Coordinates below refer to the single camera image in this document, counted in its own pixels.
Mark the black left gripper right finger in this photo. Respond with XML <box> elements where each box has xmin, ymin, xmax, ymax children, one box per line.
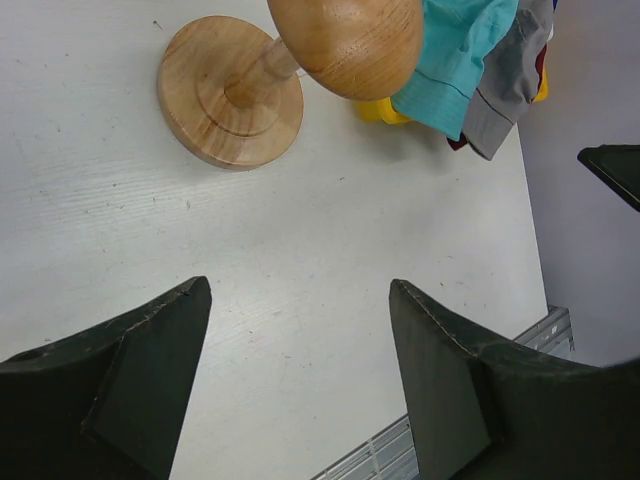
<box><xmin>389</xmin><ymin>279</ymin><xmax>639</xmax><ymax>479</ymax></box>

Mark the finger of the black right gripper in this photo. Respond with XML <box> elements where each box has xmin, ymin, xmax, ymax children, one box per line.
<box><xmin>577</xmin><ymin>144</ymin><xmax>640</xmax><ymax>211</ymax></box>

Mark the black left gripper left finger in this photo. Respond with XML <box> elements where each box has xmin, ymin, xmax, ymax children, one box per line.
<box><xmin>1</xmin><ymin>276</ymin><xmax>212</xmax><ymax>479</ymax></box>

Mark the grey bucket hat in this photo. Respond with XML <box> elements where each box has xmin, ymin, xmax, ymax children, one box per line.
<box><xmin>461</xmin><ymin>0</ymin><xmax>555</xmax><ymax>160</ymax></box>

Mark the maroon bucket hat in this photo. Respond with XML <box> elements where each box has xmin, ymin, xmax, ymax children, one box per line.
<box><xmin>447</xmin><ymin>46</ymin><xmax>549</xmax><ymax>151</ymax></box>

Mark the teal bucket hat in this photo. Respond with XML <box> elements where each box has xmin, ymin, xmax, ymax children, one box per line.
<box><xmin>391</xmin><ymin>0</ymin><xmax>518</xmax><ymax>140</ymax></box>

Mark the yellow plastic tray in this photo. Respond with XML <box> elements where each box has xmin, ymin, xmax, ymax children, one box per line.
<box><xmin>354</xmin><ymin>67</ymin><xmax>549</xmax><ymax>125</ymax></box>

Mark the wooden hat stand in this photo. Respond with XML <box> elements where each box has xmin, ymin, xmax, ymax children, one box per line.
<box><xmin>157</xmin><ymin>1</ymin><xmax>424</xmax><ymax>170</ymax></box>

